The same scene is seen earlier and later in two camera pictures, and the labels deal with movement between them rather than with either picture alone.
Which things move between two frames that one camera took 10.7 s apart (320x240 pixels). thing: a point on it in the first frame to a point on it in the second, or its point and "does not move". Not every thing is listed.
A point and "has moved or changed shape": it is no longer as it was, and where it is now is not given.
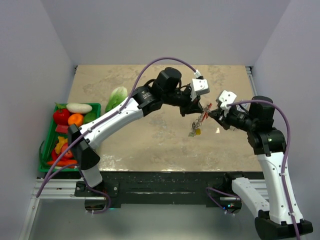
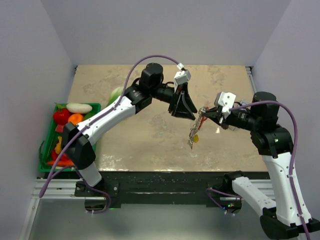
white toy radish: x=78 y=108 does not move
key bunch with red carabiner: x=196 y=125 has moved or changed shape
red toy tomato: x=60 y=117 does not move
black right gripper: x=219 y=115 does not move
